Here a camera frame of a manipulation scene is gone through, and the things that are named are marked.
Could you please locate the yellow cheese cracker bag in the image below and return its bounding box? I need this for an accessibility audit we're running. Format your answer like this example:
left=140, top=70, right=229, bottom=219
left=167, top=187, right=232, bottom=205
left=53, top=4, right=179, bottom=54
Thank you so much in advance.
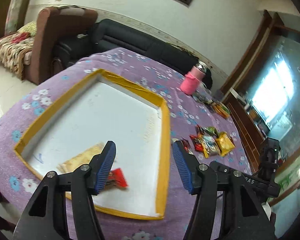
left=215, top=132, right=235, bottom=157

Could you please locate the clear soda cracker pack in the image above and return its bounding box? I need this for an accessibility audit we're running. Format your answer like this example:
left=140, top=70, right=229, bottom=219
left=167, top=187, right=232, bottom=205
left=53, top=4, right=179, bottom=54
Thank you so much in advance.
left=200, top=134, right=221, bottom=159

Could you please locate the green gold snack packet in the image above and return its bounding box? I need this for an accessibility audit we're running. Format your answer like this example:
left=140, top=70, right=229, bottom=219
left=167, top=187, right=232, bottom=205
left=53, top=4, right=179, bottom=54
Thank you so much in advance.
left=204, top=126, right=219, bottom=137

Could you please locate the beige biscuit packet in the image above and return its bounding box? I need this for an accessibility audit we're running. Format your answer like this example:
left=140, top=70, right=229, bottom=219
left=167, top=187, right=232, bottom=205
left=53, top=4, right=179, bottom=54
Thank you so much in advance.
left=57, top=142, right=105, bottom=174

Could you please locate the red black snack packet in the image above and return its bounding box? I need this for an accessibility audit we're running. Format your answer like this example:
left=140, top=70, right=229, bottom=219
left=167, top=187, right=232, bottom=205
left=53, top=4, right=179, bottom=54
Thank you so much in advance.
left=189, top=135, right=204, bottom=153

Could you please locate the red Golden Crown packet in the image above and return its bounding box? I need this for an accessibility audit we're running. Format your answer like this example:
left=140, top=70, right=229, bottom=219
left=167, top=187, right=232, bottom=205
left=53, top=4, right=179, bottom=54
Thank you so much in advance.
left=106, top=168, right=128, bottom=189

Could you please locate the dark red small packet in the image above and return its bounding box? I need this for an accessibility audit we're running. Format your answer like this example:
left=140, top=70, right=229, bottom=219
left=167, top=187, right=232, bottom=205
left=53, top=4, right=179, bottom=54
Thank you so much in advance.
left=181, top=138, right=193, bottom=154

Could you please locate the orange snack boxes stack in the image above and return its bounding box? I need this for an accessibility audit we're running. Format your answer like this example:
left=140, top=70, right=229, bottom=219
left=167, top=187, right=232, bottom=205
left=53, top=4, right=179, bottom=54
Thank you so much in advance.
left=211, top=102, right=230, bottom=119

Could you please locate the purple floral tablecloth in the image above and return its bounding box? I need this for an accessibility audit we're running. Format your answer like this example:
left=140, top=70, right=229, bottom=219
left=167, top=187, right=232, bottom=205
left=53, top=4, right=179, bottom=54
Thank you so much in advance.
left=0, top=48, right=251, bottom=239

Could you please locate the yellow rimmed white tray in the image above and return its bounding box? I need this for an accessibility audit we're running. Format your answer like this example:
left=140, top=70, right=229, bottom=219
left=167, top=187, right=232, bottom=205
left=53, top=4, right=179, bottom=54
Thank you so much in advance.
left=14, top=69, right=170, bottom=220

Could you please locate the clear plastic bag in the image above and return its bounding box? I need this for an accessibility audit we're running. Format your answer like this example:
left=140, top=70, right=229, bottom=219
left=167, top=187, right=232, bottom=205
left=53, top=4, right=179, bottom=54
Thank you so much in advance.
left=192, top=85, right=213, bottom=105

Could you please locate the pink sleeved thermos bottle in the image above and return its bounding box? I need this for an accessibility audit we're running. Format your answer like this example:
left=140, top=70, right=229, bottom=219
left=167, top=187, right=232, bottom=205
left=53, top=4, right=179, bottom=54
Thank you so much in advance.
left=180, top=61, right=207, bottom=95

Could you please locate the patterned blanket couch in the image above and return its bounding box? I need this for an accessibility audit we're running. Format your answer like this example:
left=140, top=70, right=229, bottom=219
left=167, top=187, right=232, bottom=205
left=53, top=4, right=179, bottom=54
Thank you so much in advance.
left=0, top=21, right=37, bottom=80

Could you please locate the black leather sofa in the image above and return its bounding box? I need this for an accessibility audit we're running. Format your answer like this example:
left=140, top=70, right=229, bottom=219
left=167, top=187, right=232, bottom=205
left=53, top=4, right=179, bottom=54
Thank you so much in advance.
left=52, top=19, right=199, bottom=75

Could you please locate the brown armchair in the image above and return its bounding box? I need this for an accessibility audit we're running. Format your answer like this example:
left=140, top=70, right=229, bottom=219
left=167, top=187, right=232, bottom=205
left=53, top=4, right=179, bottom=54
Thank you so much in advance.
left=23, top=5, right=98, bottom=85

